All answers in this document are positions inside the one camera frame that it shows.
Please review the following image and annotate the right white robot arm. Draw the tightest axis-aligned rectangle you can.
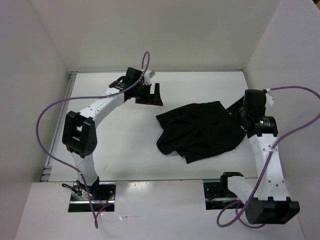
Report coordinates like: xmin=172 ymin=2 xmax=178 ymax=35
xmin=218 ymin=89 xmax=300 ymax=229

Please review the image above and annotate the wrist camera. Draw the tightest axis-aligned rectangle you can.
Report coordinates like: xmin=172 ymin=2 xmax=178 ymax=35
xmin=263 ymin=88 xmax=275 ymax=108
xmin=143 ymin=70 xmax=156 ymax=85

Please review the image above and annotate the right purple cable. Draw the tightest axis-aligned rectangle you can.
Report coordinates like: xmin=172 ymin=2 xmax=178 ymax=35
xmin=216 ymin=85 xmax=320 ymax=229

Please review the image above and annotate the metal base plate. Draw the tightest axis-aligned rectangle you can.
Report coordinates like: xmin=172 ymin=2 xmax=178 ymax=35
xmin=65 ymin=182 xmax=116 ymax=213
xmin=203 ymin=180 xmax=239 ymax=210

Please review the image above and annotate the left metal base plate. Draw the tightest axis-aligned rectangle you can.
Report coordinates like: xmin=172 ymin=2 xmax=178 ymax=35
xmin=65 ymin=182 xmax=116 ymax=213

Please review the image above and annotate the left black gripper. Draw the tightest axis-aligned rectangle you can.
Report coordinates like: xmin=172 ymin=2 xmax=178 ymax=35
xmin=133 ymin=82 xmax=163 ymax=106

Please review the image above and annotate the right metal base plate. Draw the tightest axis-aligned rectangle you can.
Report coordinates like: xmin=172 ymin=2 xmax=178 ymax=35
xmin=203 ymin=180 xmax=239 ymax=210

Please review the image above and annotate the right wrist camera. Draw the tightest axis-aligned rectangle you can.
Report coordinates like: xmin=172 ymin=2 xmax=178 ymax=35
xmin=263 ymin=88 xmax=275 ymax=108

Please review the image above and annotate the black skirt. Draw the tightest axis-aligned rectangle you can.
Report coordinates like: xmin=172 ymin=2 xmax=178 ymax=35
xmin=156 ymin=101 xmax=246 ymax=164

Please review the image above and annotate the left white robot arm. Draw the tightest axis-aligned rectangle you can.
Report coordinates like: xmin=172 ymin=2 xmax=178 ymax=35
xmin=62 ymin=67 xmax=163 ymax=200

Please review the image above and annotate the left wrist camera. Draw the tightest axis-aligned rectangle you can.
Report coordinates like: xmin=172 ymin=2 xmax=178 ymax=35
xmin=143 ymin=70 xmax=156 ymax=85

